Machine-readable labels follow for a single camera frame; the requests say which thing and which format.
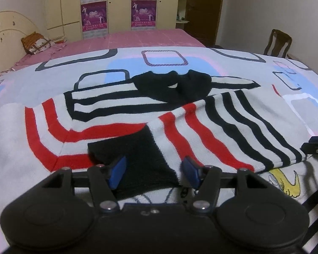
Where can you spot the printed grey blanket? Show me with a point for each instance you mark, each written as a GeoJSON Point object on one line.
{"type": "Point", "coordinates": [21, 90]}

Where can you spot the patterned fringed cloth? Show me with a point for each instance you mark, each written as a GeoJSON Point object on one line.
{"type": "Point", "coordinates": [0, 73]}

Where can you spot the cream corner shelf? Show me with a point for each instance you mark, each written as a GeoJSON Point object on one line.
{"type": "Point", "coordinates": [183, 5]}

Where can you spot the cream wardrobe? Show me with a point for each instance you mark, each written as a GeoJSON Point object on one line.
{"type": "Point", "coordinates": [119, 5]}

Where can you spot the dark wooden chair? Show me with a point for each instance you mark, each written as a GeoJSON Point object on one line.
{"type": "Point", "coordinates": [277, 42]}

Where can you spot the brown wooden door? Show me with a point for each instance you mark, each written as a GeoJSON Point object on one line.
{"type": "Point", "coordinates": [205, 10]}

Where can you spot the red black striped white sweater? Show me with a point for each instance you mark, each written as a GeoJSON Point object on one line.
{"type": "Point", "coordinates": [217, 127]}

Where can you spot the orange patterned pillow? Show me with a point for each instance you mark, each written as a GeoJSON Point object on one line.
{"type": "Point", "coordinates": [37, 43]}

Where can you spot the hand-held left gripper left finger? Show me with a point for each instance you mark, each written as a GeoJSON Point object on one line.
{"type": "Point", "coordinates": [118, 170]}

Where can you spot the pink bed sheet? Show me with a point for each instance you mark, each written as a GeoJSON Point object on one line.
{"type": "Point", "coordinates": [127, 41]}

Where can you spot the cream bed headboard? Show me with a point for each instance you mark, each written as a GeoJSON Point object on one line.
{"type": "Point", "coordinates": [5, 34]}

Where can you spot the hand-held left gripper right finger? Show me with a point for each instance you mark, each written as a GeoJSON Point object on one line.
{"type": "Point", "coordinates": [190, 171]}

